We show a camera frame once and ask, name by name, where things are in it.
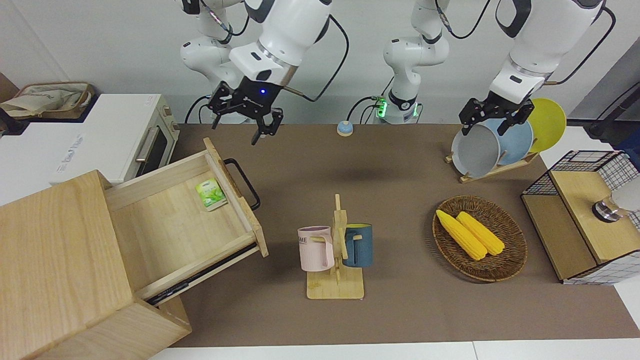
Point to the white printed box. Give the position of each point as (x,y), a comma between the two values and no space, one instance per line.
(30,160)

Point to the yellow corn cob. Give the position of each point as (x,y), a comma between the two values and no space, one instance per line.
(460,235)
(482,234)

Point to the green tea packet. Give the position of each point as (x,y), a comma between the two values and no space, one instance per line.
(211,195)

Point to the blue service bell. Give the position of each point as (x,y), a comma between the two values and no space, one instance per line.
(345,129)

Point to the grey plate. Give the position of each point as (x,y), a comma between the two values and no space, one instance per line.
(475,152)

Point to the white toaster oven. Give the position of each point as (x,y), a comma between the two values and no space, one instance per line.
(115,130)

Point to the beige canvas tote bag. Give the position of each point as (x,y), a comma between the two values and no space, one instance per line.
(45,100)

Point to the light wooden drawer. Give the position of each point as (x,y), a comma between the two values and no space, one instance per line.
(165,225)

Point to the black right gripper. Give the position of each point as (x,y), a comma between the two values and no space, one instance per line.
(255,95)

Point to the wooden mug tree stand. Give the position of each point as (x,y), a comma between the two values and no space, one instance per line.
(335,287)

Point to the light wooden drawer cabinet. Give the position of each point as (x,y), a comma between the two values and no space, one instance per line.
(50,250)

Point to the light blue plate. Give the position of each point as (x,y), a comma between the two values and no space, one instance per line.
(517,142)

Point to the pink mug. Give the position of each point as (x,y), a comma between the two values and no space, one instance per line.
(315,250)

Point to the yellow plate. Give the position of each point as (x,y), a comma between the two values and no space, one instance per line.
(550,125)

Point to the wooden plate rack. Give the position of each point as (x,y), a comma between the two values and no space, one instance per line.
(500,170)

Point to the brown wicker basket tray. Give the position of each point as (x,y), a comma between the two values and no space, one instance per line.
(505,260)

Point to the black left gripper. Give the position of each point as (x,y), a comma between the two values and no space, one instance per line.
(500,107)

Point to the dark blue mug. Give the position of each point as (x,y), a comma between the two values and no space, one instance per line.
(361,247)

